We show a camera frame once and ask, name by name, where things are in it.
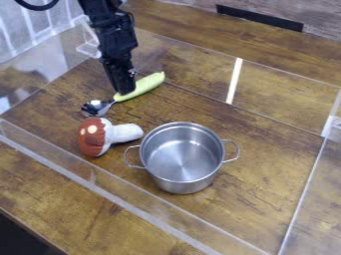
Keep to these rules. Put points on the green handled metal spoon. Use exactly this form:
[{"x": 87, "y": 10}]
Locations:
[{"x": 97, "y": 108}]

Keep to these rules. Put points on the stainless steel pot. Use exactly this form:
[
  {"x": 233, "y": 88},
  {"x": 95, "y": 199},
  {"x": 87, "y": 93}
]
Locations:
[{"x": 182, "y": 154}]

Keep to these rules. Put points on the plush brown white mushroom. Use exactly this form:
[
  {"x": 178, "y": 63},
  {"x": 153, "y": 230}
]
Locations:
[{"x": 98, "y": 134}]

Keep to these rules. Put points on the clear acrylic barrier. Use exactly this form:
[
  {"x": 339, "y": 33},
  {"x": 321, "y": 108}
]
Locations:
[
  {"x": 315, "y": 230},
  {"x": 166, "y": 216}
]

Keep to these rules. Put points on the black strip on table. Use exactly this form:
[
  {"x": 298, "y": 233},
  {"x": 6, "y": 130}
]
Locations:
[{"x": 260, "y": 18}]

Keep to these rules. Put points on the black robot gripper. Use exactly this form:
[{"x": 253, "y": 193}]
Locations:
[{"x": 114, "y": 25}]

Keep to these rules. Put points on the clear acrylic front barrier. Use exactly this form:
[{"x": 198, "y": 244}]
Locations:
[{"x": 166, "y": 216}]

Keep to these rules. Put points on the clear acrylic right barrier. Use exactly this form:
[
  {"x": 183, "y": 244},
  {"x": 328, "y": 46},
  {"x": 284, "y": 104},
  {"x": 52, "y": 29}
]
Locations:
[{"x": 315, "y": 230}]

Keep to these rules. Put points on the clear acrylic bracket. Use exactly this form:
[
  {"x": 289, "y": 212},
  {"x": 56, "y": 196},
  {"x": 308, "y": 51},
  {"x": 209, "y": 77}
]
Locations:
[{"x": 90, "y": 46}]

